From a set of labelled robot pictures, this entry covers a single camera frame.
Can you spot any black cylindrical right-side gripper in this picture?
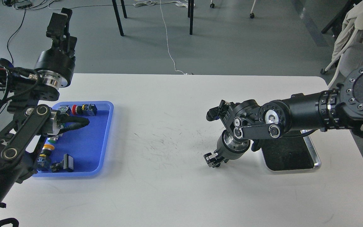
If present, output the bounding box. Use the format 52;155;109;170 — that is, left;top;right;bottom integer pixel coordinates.
204;131;251;168

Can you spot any black cylindrical left-side gripper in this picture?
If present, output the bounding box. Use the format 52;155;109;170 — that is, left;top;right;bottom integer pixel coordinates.
35;8;77;89

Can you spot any black right-side robot arm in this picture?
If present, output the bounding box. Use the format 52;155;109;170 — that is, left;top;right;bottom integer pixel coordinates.
204;66;363;168

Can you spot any black left-side robot arm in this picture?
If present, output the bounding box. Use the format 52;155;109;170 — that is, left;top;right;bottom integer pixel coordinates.
0;8;89;227

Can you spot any silver metal tray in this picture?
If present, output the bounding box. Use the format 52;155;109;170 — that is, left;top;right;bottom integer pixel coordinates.
261;130;321;174

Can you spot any blue plastic tray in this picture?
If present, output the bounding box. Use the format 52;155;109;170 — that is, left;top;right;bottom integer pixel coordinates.
34;101;114;177

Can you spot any black power strip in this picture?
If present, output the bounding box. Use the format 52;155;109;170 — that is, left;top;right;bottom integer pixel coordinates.
2;0;32;9

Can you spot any black table leg left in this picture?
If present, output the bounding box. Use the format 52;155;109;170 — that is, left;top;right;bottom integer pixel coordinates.
112;0;127;37

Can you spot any black table leg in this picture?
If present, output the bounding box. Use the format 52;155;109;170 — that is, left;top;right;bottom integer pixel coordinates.
112;0;127;37
187;0;195;35

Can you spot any black table leg right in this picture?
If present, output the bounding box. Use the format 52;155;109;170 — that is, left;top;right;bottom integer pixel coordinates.
187;0;195;35

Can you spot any white caster leg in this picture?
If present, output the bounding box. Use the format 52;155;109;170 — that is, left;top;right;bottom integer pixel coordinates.
210;0;257;19

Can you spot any grey chair with beige cloth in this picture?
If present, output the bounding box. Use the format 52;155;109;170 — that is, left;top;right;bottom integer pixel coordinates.
322;0;363;88

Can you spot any black floor cable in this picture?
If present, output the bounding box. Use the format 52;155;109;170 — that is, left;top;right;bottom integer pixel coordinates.
7;0;56;57

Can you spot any black grey switch component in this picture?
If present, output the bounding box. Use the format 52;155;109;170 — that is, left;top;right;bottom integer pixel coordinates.
57;105;72;116

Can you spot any red push button switch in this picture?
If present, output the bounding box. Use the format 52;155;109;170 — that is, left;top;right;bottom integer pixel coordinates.
71;104;97;116

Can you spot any white floor cable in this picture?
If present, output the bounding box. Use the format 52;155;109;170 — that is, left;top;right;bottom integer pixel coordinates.
134;0;196;75

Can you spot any green push button switch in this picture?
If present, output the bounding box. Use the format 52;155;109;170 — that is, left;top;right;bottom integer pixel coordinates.
47;135;61;144

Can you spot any yellow push button switch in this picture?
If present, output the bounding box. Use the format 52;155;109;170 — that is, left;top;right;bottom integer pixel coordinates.
37;143;55;171

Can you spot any black switch block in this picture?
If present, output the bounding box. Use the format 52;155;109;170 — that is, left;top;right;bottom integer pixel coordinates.
50;154;74;172

